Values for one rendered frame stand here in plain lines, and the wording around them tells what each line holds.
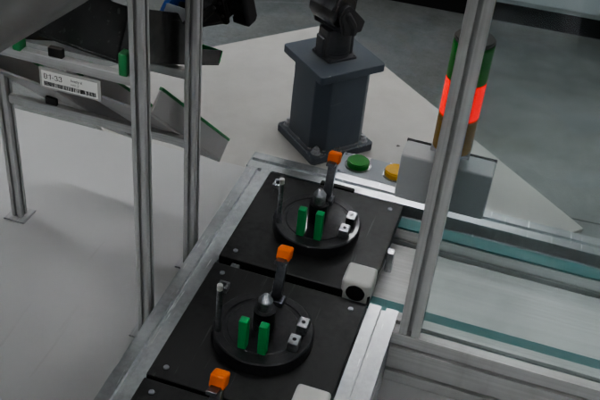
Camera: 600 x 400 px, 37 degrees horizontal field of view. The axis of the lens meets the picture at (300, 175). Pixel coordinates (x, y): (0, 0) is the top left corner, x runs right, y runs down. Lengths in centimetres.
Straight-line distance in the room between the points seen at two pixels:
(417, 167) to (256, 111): 82
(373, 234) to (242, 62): 78
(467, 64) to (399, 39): 316
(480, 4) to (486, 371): 55
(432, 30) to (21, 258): 307
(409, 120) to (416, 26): 242
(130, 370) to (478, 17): 64
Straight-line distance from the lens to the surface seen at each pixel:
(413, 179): 119
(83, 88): 119
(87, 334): 143
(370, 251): 143
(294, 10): 438
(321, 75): 169
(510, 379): 134
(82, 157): 179
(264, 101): 198
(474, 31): 105
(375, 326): 133
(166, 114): 135
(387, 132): 192
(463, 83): 108
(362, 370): 127
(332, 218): 145
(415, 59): 407
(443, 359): 134
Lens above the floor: 189
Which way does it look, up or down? 36 degrees down
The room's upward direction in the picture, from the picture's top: 6 degrees clockwise
